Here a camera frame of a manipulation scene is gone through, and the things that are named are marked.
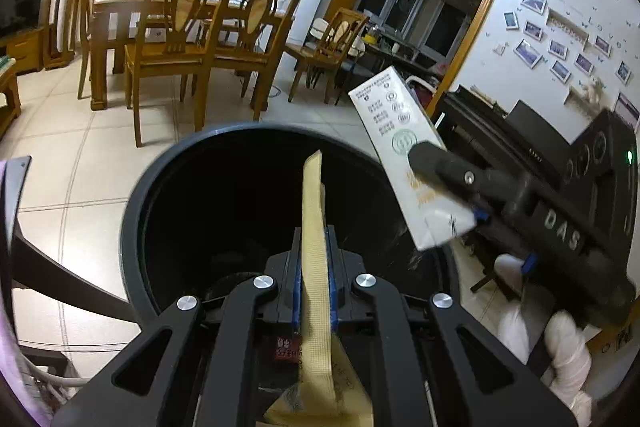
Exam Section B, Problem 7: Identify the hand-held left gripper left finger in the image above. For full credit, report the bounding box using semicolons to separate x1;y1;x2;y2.
50;227;306;427

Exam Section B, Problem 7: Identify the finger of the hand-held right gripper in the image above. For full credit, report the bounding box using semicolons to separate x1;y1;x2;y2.
470;202;506;233
409;141;531;218

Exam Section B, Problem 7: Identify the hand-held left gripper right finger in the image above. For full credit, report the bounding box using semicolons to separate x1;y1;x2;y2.
322;227;581;427

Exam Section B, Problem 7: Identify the yellow paper packet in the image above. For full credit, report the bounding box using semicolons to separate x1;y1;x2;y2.
262;150;375;427

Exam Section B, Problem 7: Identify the white drink carton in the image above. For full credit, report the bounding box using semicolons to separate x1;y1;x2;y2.
348;66;477;251

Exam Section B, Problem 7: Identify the black trash bin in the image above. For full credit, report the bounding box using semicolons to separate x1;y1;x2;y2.
120;121;463;333

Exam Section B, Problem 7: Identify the person's right hand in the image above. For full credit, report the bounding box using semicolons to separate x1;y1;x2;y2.
495;253;593;423

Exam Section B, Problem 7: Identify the black piano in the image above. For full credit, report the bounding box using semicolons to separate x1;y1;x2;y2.
432;86;591;258

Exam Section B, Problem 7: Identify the white plastic chair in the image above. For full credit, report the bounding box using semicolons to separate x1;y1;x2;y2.
404;75;437;108

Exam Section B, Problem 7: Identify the small plush toy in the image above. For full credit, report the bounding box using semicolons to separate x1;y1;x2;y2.
580;77;607;104

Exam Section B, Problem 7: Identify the cluttered dark table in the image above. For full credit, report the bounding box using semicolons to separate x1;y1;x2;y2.
365;34;437;74

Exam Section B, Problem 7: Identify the wooden dining chair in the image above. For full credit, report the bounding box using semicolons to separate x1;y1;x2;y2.
207;0;309;122
286;8;370;106
124;0;236;148
76;0;102;101

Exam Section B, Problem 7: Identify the white cushioned chair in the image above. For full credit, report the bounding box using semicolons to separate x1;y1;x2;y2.
309;17;366;58

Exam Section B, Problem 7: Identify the purple tablecloth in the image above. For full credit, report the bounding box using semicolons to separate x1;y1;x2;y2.
0;159;56;427

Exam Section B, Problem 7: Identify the wooden plant stand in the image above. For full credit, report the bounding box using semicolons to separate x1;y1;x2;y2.
44;0;86;70

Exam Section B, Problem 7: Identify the wooden television cabinet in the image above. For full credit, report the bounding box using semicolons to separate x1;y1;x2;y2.
0;27;45;75

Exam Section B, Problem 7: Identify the black television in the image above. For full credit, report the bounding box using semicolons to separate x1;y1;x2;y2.
0;0;48;38

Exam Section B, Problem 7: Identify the wooden door frame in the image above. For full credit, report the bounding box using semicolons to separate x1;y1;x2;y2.
327;0;516;112

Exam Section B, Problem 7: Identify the group of wall photo frames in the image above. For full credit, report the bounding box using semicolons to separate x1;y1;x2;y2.
502;0;640;118

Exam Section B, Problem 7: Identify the black table frame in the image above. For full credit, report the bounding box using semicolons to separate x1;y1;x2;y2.
0;155;141;325

